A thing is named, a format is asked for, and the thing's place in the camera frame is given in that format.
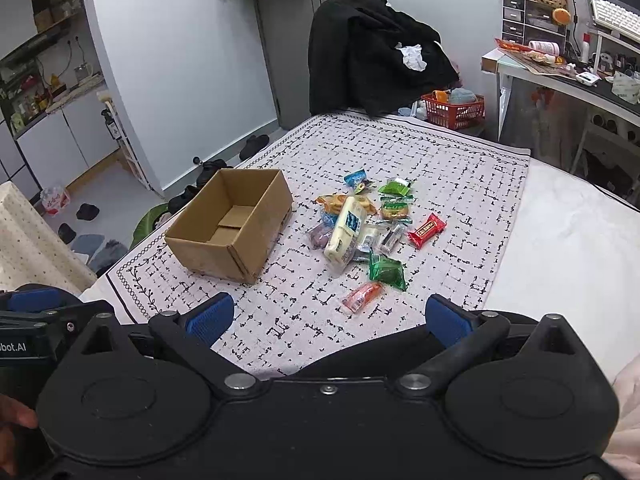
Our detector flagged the pink orange snack packet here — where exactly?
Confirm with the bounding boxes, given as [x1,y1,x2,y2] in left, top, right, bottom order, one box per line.
[342,282,384,313]

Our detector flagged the grey drawer organizer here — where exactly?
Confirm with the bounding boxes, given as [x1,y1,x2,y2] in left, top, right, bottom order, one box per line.
[501,0,566,49]

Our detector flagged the red candy bar wrapper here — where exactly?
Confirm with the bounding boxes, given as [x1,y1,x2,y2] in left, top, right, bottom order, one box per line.
[408,214,446,249]

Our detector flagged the red plastic basket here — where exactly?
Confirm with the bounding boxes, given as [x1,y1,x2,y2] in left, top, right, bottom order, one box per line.
[422,92,485,130]

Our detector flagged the black slipper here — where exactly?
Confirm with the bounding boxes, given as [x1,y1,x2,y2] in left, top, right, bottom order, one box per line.
[239,134,270,162]

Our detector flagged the person's left hand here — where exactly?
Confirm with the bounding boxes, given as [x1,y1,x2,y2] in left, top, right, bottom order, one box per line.
[0,394,38,476]

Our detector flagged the purple snack packet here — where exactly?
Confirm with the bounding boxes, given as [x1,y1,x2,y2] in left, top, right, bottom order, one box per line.
[307,223,333,249]

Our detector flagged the light green snack packet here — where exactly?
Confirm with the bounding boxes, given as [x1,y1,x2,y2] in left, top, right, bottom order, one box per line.
[378,178,411,197]

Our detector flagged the white keyboard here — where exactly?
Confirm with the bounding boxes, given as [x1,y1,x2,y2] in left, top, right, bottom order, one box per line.
[590,0,640,42]

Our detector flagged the long cream biscuit pack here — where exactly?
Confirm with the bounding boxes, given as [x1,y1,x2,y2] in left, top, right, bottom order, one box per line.
[323,196,368,271]

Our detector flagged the orange cracker packet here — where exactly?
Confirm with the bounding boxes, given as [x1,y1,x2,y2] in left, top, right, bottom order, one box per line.
[316,194,378,216]

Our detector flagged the green white pastry packet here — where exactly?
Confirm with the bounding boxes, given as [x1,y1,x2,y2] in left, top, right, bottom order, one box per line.
[380,196,410,222]

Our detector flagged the pink tissue pack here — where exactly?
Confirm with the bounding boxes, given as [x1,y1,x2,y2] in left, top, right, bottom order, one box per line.
[40,185,70,216]

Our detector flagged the white kitchen cabinet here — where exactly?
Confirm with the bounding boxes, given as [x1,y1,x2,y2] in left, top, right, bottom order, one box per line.
[1,90,118,200]

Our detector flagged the white clear wrapped cake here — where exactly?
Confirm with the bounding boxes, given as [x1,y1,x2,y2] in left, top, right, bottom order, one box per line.
[357,224,384,254]

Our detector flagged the black clothes on chair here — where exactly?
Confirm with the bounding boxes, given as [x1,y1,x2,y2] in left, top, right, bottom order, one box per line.
[308,0,459,116]

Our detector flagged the white desk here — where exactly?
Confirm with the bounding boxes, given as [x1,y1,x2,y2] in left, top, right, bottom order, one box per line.
[480,49,639,174]

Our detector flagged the dark green snack packet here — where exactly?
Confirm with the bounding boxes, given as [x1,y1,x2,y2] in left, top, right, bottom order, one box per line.
[369,252,407,292]

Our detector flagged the grey door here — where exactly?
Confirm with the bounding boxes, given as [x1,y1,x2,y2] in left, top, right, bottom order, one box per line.
[254,0,326,130]

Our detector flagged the blue snack packet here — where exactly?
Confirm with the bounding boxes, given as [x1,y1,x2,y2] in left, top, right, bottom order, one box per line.
[321,211,338,229]

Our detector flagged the white patterned bed cloth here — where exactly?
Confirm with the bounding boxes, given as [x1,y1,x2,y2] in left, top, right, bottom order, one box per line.
[88,113,530,377]

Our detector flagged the small clear dark sachet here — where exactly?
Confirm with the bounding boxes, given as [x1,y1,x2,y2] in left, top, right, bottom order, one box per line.
[378,223,406,256]

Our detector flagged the blue green candy packet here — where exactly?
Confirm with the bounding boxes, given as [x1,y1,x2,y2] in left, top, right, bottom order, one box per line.
[344,169,372,195]

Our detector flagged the green leaf cartoon rug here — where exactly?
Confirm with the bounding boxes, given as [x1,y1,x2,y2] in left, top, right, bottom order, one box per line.
[129,203,172,249]

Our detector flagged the pile of black shoes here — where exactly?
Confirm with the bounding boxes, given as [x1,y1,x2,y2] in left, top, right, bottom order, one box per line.
[168,157,229,214]

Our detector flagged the brown cardboard box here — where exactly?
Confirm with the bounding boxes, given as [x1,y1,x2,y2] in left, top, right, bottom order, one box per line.
[165,169,293,284]

